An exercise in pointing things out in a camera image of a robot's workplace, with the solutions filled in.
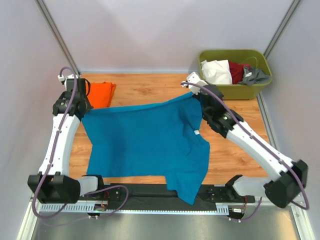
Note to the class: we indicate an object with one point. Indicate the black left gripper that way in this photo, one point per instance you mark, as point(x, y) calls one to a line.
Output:
point(89, 106)

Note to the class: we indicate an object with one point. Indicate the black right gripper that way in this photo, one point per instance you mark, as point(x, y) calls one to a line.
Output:
point(194, 95)

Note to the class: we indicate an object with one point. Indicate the blue t-shirt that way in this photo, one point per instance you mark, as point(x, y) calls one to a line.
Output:
point(159, 139)

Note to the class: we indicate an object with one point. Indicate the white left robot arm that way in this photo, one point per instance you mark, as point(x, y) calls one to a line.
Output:
point(53, 184)

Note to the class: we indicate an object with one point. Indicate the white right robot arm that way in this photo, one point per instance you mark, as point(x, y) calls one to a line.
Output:
point(286, 178)

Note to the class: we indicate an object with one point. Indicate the folded orange t-shirt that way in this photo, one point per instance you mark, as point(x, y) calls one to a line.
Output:
point(101, 94)

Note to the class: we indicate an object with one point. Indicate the green plastic laundry basket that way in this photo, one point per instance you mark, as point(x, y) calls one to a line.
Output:
point(251, 57)

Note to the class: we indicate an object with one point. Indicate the white t-shirt with green stripe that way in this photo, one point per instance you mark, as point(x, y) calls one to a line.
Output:
point(216, 72)

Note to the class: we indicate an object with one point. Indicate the dark red t-shirt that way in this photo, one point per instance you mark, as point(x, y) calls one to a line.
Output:
point(237, 71)

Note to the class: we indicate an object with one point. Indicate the grey t-shirt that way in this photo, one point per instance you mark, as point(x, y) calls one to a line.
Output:
point(253, 75)

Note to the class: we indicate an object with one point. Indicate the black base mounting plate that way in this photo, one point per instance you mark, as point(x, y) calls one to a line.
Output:
point(156, 197)

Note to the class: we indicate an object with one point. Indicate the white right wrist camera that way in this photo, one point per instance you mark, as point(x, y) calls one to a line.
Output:
point(192, 82)

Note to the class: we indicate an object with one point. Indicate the aluminium front rail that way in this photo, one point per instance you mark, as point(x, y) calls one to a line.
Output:
point(93, 208)

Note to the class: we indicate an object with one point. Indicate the aluminium frame post left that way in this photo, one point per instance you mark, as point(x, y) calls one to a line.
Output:
point(56, 34)

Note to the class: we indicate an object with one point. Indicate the aluminium frame post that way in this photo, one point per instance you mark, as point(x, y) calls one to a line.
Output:
point(56, 34)
point(293, 7)

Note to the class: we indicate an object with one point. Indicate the aluminium frame post right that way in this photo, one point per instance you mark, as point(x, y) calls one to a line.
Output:
point(293, 7)

